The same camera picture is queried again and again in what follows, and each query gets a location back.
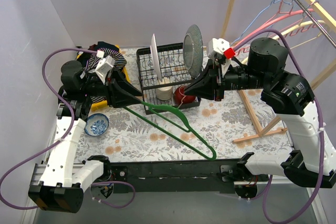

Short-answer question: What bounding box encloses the white ceramic cup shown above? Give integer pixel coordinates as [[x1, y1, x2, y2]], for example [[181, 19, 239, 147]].
[[156, 77, 173, 101]]

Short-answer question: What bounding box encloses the blue white patterned bowl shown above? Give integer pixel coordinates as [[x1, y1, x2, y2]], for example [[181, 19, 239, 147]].
[[84, 113, 109, 137]]

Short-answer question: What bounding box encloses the white plate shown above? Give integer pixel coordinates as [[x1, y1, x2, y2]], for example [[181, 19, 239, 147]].
[[150, 34, 162, 81]]

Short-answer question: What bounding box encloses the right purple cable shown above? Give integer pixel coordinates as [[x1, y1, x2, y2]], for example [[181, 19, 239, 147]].
[[232, 29, 336, 223]]

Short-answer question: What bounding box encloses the green hanger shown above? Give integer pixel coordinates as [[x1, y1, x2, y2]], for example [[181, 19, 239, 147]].
[[123, 91, 217, 161]]

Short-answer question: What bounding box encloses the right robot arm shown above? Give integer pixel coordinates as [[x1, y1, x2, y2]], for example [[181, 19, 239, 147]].
[[185, 37, 335, 188]]

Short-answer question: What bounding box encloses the blue wire hanger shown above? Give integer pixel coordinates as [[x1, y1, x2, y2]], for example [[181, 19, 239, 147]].
[[230, 0, 293, 46]]

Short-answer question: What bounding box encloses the aluminium frame rail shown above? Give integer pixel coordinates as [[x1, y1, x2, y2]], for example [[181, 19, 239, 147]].
[[22, 140, 87, 224]]

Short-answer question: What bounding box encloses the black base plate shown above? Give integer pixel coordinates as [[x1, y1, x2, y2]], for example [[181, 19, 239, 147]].
[[110, 158, 266, 194]]

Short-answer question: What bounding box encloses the black wire dish rack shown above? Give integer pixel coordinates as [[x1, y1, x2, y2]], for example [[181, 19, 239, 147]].
[[136, 42, 201, 109]]

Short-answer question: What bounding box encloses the grey patterned plate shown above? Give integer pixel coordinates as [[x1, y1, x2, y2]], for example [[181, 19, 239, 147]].
[[183, 24, 203, 78]]

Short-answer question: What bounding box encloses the yellow plastic tray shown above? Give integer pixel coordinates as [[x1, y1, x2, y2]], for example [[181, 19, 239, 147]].
[[91, 45, 130, 111]]

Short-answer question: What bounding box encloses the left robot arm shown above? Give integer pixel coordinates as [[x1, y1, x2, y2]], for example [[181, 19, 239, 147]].
[[28, 60, 141, 213]]

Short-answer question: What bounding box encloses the wooden clothes rack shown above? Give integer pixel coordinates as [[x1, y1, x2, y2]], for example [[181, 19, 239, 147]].
[[221, 0, 335, 144]]

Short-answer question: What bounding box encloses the floral table mat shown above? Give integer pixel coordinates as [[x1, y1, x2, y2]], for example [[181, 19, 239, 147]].
[[75, 91, 292, 163]]

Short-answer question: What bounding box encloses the black tank top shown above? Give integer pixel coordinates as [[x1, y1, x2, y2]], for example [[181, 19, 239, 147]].
[[76, 41, 120, 67]]

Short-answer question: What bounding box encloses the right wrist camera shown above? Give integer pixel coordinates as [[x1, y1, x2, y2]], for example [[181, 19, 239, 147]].
[[207, 38, 235, 77]]

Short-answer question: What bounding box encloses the thick pink hanger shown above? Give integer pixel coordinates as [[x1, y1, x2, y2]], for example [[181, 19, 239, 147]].
[[232, 2, 303, 57]]

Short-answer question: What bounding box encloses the red bowl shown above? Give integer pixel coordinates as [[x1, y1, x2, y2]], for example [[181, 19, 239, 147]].
[[173, 86, 196, 106]]

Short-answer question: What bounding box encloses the striped tank top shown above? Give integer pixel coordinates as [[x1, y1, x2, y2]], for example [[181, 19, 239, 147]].
[[85, 48, 128, 104]]

